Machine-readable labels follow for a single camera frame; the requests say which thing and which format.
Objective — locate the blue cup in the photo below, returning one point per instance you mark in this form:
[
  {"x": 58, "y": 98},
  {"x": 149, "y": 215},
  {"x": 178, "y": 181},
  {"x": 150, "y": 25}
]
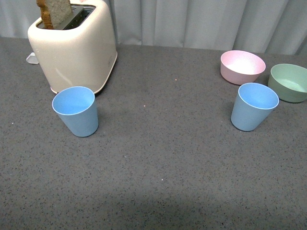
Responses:
[
  {"x": 76, "y": 107},
  {"x": 254, "y": 102}
]

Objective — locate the cream white toaster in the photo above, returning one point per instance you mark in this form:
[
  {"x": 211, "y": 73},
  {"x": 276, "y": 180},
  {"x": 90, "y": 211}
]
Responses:
[{"x": 81, "y": 51}]

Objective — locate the pink bowl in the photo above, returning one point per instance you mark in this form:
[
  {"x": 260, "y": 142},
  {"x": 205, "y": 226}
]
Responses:
[{"x": 240, "y": 67}]

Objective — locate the white power plug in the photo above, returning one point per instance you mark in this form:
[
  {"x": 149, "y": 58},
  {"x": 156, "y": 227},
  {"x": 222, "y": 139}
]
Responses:
[{"x": 31, "y": 59}]

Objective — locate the green bowl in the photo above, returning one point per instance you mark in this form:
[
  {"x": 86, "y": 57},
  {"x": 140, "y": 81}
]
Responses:
[{"x": 289, "y": 82}]

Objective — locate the slice of brown toast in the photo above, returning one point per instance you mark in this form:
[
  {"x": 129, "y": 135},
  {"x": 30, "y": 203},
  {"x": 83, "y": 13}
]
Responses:
[{"x": 54, "y": 12}]

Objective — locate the grey window curtain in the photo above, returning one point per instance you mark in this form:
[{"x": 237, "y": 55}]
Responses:
[{"x": 261, "y": 26}]

